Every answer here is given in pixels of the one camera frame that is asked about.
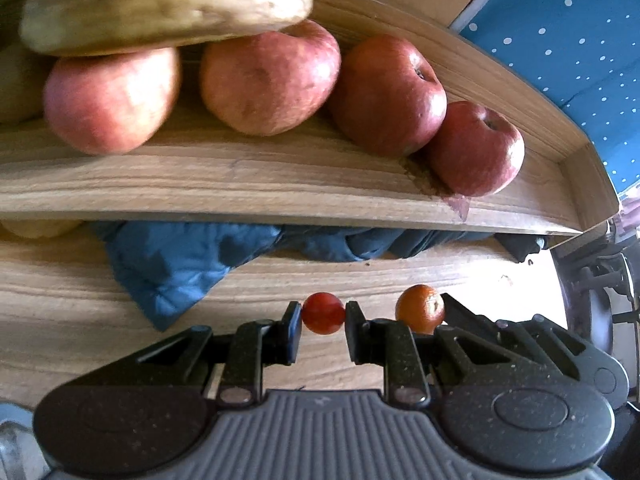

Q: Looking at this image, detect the dark blue quilted cloth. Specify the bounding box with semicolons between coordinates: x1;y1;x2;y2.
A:
90;220;548;331

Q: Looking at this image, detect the red apple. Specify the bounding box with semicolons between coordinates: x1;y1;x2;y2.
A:
425;100;526;198
200;19;342;137
327;34;448;157
42;46;182;156

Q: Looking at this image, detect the wooden shelf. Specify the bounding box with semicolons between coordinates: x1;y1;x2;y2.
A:
0;0;621;238

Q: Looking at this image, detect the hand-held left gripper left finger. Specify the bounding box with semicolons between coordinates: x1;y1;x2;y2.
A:
65;301;303;407

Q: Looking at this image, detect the small orange tangerine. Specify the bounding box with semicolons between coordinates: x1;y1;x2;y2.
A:
395;284;446;335

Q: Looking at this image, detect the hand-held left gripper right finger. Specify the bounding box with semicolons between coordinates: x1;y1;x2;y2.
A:
345;301;531;407

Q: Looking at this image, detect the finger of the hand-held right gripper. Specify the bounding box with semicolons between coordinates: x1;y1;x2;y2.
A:
442;293;603;383

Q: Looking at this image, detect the red cherry tomato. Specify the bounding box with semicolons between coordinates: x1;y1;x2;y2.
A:
301;292;347;336

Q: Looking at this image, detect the blue dotted board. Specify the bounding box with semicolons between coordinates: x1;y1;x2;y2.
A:
457;0;640;196

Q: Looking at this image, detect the large brown spotted banana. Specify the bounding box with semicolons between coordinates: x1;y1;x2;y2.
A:
19;0;314;57

